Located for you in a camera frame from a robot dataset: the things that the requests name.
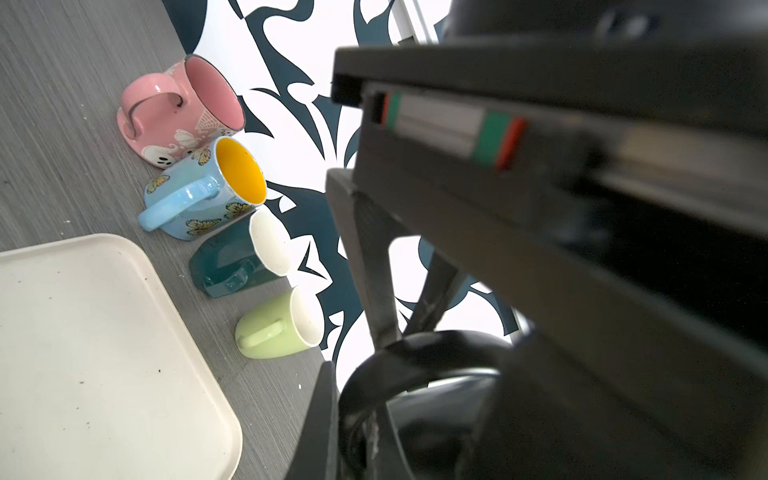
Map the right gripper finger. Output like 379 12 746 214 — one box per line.
284 361 339 480

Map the black mug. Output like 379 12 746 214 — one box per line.
337 329 768 480

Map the dark green mug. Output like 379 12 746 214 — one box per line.
188 208 297 298

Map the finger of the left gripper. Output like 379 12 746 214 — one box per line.
325 169 469 350

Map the pink floral mug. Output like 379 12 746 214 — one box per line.
116 54 245 169

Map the light green mug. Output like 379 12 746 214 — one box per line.
234 286 324 359

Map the light blue mug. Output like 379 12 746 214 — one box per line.
137 136 267 241

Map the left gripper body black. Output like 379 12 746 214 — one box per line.
325 0 768 480

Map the beige serving tray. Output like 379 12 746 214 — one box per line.
1 234 243 479

